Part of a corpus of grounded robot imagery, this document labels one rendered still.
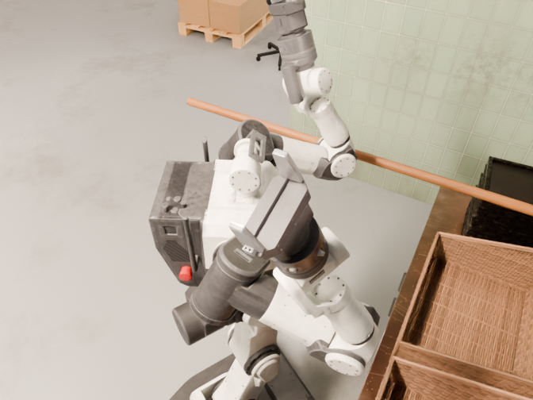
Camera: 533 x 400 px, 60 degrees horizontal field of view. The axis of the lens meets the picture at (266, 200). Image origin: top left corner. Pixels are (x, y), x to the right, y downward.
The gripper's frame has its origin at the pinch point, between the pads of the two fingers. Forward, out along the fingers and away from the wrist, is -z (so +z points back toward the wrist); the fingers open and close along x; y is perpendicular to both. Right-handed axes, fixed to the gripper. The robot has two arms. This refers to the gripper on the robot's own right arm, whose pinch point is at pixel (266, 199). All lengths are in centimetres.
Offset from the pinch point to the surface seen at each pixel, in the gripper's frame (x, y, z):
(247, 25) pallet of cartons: 246, -256, 235
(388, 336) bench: 12, -2, 129
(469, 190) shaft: 53, 11, 80
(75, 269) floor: -26, -176, 153
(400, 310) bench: 24, -2, 134
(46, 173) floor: 18, -258, 159
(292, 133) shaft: 51, -46, 72
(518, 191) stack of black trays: 84, 21, 127
